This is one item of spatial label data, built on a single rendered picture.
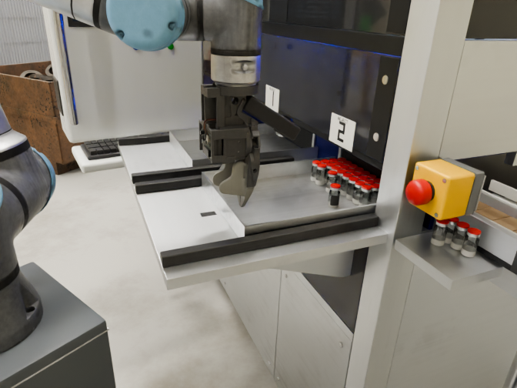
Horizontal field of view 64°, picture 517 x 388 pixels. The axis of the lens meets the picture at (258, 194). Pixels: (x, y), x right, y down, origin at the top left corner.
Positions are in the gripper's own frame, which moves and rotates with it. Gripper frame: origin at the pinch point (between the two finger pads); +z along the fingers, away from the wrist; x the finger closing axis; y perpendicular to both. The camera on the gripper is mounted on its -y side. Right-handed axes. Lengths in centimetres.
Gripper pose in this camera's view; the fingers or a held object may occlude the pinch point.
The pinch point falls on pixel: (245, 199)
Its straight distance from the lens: 72.3
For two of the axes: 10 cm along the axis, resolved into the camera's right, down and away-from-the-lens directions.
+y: -9.2, 1.3, -3.7
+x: 3.9, 3.9, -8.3
